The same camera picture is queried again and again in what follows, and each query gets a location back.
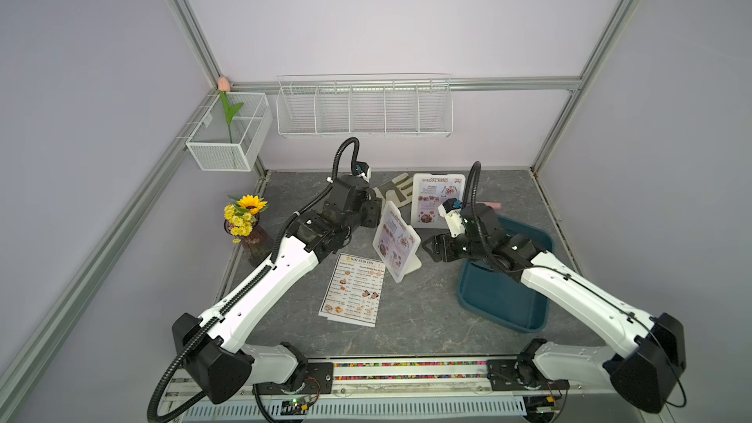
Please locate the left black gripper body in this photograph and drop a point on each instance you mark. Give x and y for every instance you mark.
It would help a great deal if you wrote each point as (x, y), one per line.
(369, 216)

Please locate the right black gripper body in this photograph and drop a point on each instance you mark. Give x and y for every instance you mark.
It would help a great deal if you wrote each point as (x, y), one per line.
(457, 248)

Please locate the white menu holder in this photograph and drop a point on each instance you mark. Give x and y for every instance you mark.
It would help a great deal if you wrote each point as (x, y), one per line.
(436, 200)
(414, 262)

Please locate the special menu sheet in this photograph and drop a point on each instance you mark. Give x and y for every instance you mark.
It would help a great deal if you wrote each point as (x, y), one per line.
(394, 243)
(436, 200)

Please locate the dim sum menu sheet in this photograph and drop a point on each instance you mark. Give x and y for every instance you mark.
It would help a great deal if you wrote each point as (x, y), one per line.
(356, 284)

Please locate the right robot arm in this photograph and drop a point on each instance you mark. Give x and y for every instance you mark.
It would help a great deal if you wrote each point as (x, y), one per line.
(643, 355)

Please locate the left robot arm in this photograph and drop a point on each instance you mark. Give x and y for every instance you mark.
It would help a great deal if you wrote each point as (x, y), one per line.
(213, 347)

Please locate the teal plastic tray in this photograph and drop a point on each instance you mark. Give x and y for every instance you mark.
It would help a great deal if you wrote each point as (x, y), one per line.
(499, 299)

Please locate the yellow sunflower bouquet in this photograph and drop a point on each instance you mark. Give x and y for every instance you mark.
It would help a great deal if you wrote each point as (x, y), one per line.
(241, 216)

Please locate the small white mesh basket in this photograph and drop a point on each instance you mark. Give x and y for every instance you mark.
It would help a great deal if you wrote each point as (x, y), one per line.
(208, 142)

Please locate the pink artificial tulip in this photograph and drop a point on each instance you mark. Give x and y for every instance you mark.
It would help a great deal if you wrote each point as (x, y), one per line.
(230, 110)

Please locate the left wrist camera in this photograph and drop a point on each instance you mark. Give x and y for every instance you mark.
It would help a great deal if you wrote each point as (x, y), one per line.
(361, 170)

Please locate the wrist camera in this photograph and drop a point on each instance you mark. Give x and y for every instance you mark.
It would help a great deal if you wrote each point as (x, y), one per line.
(450, 211)
(361, 170)

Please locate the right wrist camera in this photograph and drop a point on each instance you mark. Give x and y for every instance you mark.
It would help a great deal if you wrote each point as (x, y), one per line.
(450, 211)

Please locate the long white wire basket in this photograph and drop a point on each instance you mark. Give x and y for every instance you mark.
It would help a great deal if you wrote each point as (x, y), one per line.
(375, 105)

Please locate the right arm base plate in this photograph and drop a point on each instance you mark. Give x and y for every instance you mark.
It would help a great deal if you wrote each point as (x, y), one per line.
(508, 374)

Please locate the aluminium front rail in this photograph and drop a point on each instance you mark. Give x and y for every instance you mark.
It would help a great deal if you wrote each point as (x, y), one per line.
(420, 389)

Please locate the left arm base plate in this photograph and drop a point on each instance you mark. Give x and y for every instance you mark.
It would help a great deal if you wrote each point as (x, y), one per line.
(312, 378)

